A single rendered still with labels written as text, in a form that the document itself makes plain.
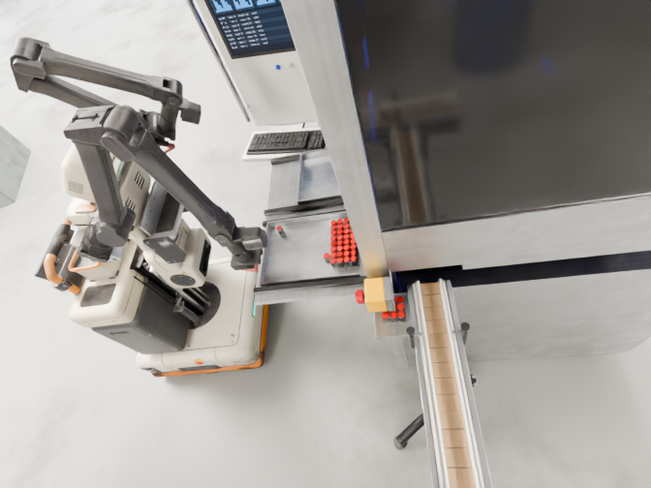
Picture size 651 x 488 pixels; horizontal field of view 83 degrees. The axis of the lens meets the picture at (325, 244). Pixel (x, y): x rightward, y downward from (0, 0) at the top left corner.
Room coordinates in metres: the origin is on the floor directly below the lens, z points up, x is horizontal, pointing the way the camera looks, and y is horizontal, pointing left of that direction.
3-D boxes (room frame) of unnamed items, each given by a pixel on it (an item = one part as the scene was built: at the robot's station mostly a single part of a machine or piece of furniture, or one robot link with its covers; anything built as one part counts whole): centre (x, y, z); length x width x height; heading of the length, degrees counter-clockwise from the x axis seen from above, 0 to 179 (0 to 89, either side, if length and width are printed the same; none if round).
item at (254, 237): (0.76, 0.22, 1.11); 0.11 x 0.09 x 0.12; 70
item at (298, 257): (0.77, 0.05, 0.90); 0.34 x 0.26 x 0.04; 69
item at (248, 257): (0.77, 0.26, 1.02); 0.10 x 0.07 x 0.07; 70
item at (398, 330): (0.42, -0.11, 0.87); 0.14 x 0.13 x 0.02; 70
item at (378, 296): (0.45, -0.08, 1.00); 0.08 x 0.07 x 0.07; 70
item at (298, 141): (1.47, -0.03, 0.82); 0.40 x 0.14 x 0.02; 59
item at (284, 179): (0.91, -0.05, 0.87); 0.70 x 0.48 x 0.02; 160
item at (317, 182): (1.05, -0.17, 0.90); 0.34 x 0.26 x 0.04; 70
